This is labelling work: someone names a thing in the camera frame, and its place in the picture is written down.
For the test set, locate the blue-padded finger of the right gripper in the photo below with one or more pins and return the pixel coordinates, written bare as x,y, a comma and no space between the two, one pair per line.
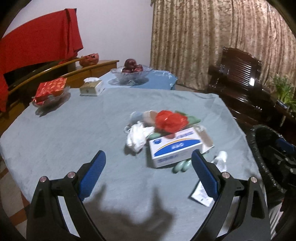
284,145

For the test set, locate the blue white paper cup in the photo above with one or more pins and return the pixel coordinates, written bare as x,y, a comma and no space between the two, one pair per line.
147,117

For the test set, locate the red ornament bowl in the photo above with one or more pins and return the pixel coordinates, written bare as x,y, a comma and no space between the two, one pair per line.
89,60

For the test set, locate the white plastic bag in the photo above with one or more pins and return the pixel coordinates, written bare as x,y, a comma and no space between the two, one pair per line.
137,135

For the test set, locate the white alcohol pad box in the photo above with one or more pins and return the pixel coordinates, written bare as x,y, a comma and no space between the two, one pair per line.
166,151

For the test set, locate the dark red apples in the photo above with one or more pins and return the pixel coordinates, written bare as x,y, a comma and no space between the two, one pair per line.
131,66

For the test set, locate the red gift packet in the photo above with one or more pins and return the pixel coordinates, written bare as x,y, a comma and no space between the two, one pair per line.
53,87

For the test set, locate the black lined trash bin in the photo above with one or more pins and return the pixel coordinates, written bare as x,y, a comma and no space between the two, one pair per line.
276,167

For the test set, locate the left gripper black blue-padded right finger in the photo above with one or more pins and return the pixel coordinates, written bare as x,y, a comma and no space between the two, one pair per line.
239,211

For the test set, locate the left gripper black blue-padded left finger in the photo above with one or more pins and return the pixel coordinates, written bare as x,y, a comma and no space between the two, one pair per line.
46,221

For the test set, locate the green potted plant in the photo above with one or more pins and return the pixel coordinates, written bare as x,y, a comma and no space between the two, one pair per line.
283,90

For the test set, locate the grey-blue table cloth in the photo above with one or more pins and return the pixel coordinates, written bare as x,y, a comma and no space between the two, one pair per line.
131,200

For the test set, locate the green cloth glove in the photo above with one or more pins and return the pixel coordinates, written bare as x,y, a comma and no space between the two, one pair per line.
174,139

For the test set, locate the small white sachet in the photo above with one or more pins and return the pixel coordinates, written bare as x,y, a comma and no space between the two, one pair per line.
200,195

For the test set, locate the light blue table cloth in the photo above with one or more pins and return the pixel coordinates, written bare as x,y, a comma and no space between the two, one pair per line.
156,79

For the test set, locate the dark wooden armchair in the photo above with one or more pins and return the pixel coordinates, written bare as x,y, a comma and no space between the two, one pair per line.
236,81

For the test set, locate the white tissue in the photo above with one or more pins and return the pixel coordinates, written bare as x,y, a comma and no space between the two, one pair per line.
220,161

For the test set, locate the beige patterned curtain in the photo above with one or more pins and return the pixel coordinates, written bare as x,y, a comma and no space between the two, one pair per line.
188,37

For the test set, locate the glass fruit bowl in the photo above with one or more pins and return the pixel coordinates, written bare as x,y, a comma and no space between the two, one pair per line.
121,78

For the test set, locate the red cloth drape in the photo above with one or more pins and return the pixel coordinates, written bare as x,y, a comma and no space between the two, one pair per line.
50,37

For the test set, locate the red plastic bag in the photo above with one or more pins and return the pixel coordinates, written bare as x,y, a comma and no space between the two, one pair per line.
168,123

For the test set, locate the white tissue box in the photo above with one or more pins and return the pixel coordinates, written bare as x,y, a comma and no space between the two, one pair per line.
92,86

